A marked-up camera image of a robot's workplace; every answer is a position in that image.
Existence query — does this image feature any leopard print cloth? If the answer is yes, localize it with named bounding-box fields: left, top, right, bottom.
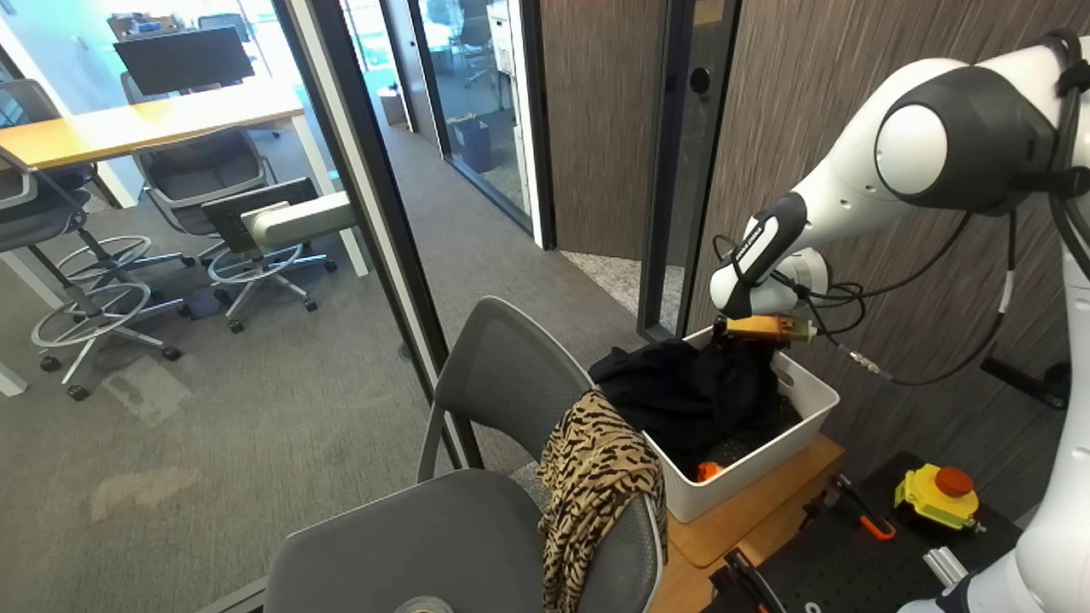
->
left=534, top=388, right=668, bottom=613

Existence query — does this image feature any white plastic bin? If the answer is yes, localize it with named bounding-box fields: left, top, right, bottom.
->
left=634, top=321, right=844, bottom=524

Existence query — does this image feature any black shirt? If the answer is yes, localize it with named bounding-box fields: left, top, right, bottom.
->
left=589, top=329, right=795, bottom=482

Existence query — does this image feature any black stool with foot ring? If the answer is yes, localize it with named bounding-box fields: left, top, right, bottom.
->
left=0, top=80, right=189, bottom=403

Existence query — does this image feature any wooden top white table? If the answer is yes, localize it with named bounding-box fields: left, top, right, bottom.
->
left=0, top=80, right=375, bottom=282

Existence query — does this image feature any black table clamp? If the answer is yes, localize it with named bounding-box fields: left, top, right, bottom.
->
left=725, top=549, right=790, bottom=613

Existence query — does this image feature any black door frame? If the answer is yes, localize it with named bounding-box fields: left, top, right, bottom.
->
left=634, top=0, right=741, bottom=344

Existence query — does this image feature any gray mesh office chair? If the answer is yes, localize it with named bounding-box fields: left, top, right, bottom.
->
left=262, top=297, right=674, bottom=613

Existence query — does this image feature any black mesh office chair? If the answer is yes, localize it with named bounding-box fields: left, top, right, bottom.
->
left=114, top=73, right=282, bottom=235

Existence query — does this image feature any orange handled tool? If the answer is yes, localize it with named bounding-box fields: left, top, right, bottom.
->
left=831, top=473, right=902, bottom=544

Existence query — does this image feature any yellow emergency stop button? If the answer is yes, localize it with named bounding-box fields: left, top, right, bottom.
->
left=892, top=460, right=982, bottom=534

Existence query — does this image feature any black glass partition frame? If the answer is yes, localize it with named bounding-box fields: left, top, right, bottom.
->
left=267, top=0, right=488, bottom=473

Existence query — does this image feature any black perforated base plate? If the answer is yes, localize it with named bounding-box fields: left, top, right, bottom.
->
left=701, top=452, right=1025, bottom=613

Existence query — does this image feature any distant black office chair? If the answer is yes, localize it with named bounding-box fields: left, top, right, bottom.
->
left=199, top=175, right=359, bottom=333

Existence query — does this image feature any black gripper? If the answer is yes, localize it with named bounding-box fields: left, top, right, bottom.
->
left=718, top=312, right=825, bottom=384

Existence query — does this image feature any black computer monitor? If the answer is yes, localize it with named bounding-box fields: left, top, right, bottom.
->
left=111, top=29, right=259, bottom=102

